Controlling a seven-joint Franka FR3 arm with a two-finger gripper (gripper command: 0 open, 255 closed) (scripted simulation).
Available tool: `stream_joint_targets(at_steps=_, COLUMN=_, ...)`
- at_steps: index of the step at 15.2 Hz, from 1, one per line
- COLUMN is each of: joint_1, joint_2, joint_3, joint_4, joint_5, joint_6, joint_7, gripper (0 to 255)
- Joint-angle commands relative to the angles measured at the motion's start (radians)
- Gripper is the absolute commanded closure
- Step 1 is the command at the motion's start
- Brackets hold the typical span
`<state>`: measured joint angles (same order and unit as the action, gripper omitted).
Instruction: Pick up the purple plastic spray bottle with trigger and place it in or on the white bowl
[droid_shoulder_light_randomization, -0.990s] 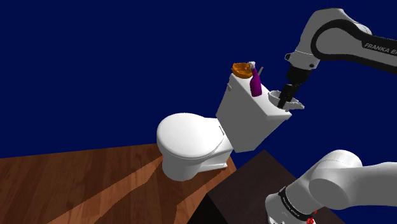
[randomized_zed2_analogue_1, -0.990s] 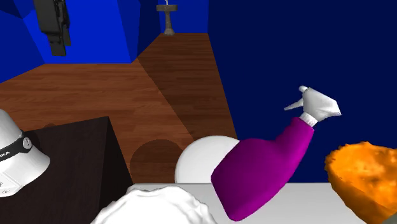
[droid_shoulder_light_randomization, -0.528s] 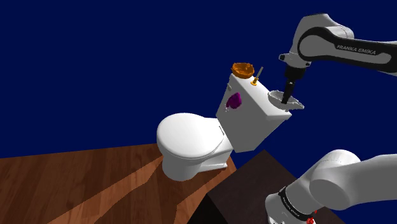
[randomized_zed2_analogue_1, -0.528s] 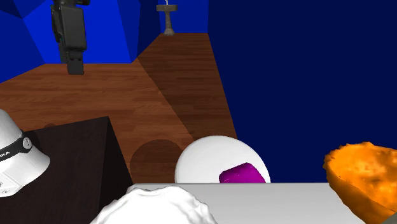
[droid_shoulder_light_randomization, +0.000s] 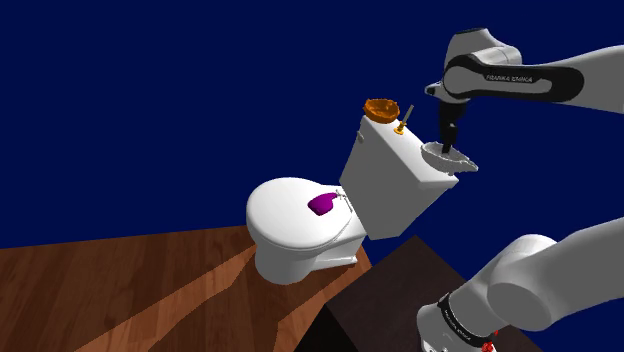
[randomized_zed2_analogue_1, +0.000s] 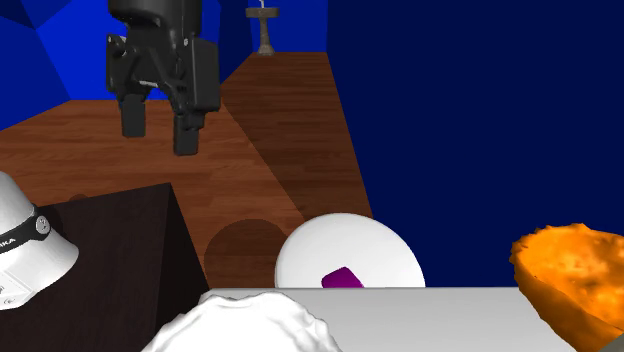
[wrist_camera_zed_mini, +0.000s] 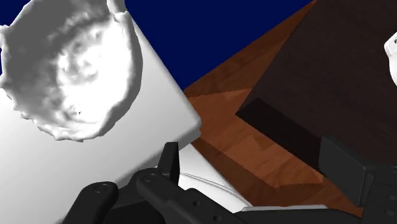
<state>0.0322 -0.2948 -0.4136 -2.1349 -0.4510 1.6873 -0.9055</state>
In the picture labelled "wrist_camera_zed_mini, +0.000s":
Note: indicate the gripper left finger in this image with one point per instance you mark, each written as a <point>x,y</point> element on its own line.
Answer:
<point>173,198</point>

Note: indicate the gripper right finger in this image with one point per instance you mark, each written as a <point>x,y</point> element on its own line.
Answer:
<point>344,170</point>

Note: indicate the dark brown robot stand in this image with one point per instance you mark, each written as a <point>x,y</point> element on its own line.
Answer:
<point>325,77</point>

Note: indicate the white bowl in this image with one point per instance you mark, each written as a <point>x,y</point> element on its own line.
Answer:
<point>77,77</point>

